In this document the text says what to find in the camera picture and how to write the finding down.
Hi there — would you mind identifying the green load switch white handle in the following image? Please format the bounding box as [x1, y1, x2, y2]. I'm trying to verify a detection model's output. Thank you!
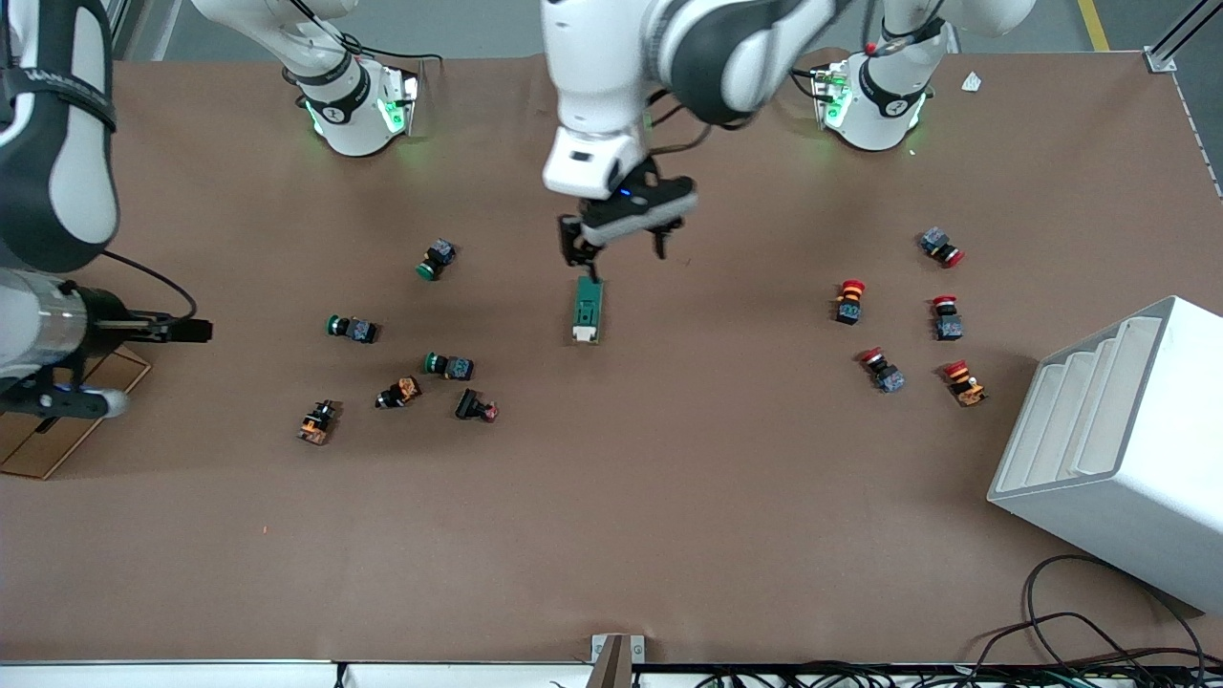
[570, 275, 605, 346]

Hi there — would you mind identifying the brown cardboard piece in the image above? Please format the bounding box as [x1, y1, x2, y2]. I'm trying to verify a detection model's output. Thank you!
[0, 346, 152, 481]

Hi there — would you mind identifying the black square button red block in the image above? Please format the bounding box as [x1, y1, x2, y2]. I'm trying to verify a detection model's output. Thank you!
[454, 387, 501, 424]

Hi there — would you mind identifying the red button orange contact block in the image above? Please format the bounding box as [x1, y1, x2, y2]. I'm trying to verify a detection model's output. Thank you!
[942, 359, 989, 409]

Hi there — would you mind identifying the white slotted storage rack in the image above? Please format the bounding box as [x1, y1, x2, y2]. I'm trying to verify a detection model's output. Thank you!
[987, 295, 1223, 615]

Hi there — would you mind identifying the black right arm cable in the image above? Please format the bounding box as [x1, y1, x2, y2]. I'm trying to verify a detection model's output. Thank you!
[96, 250, 199, 321]

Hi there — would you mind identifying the aluminium frame post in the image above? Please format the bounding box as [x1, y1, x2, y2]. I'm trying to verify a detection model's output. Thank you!
[1144, 0, 1223, 74]
[100, 0, 135, 60]

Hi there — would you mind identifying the aluminium table edge bracket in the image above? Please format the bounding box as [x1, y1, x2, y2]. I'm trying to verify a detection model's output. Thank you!
[590, 634, 647, 688]

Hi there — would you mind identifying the black looping cable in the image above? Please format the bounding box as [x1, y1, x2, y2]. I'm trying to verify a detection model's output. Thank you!
[1022, 554, 1207, 670]

